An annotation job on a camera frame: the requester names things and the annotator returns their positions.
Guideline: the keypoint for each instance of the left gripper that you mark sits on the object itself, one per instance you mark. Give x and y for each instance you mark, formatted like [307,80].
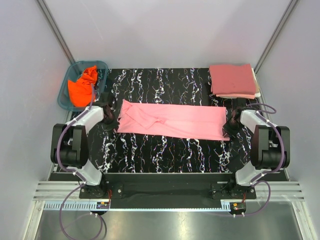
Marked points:
[114,125]

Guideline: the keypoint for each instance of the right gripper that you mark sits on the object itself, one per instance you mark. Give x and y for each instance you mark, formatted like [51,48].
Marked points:
[225,129]

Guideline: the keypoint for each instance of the pink t-shirt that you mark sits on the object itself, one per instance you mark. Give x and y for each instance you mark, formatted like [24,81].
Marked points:
[173,120]

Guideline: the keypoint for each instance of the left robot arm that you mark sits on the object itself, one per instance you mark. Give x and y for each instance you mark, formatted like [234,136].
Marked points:
[70,148]

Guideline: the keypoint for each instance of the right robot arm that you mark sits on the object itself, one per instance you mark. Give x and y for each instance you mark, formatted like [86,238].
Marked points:
[270,149]

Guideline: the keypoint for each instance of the peach folded shirt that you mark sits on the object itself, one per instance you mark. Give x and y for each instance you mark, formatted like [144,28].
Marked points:
[236,95]

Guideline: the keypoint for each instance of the orange t-shirt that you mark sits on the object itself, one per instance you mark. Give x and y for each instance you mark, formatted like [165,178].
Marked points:
[81,92]

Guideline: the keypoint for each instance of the dark red folded shirt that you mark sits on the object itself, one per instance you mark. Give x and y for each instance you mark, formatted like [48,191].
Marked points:
[228,79]

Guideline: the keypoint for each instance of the teal plastic basket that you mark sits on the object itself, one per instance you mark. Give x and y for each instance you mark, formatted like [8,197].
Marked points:
[73,73]

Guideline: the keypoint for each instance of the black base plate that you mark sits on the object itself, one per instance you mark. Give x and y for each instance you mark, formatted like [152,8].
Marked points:
[168,191]

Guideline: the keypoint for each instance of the aluminium rail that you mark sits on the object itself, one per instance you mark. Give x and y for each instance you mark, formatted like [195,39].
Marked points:
[65,195]

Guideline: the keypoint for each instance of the left aluminium frame post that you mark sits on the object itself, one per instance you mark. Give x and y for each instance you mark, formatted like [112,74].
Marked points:
[44,8]

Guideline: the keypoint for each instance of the aluminium frame post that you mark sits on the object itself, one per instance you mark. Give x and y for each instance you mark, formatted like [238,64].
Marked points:
[44,8]
[292,5]

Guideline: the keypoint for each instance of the right aluminium frame post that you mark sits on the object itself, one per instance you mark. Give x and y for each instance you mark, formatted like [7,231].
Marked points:
[292,5]

